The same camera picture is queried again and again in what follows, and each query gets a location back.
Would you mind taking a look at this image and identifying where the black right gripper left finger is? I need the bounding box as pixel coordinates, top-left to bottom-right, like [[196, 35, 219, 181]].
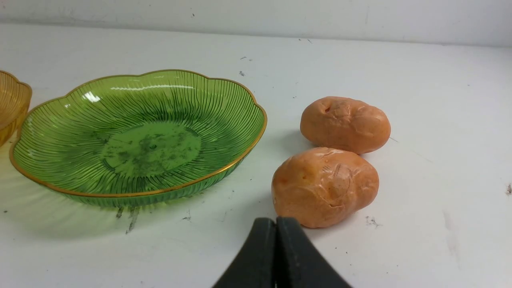
[[214, 218, 276, 288]]

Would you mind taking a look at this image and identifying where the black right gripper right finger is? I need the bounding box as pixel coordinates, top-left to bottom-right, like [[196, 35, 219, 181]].
[[275, 217, 350, 288]]

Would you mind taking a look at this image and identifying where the orange toy potato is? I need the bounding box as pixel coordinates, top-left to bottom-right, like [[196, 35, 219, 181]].
[[271, 147, 379, 228], [300, 96, 391, 154]]

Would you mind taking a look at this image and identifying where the green ribbed glass plate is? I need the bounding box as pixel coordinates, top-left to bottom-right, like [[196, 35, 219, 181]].
[[9, 69, 268, 208]]

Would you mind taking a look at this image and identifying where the amber ribbed glass plate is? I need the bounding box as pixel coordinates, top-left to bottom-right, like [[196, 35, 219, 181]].
[[0, 71, 32, 146]]

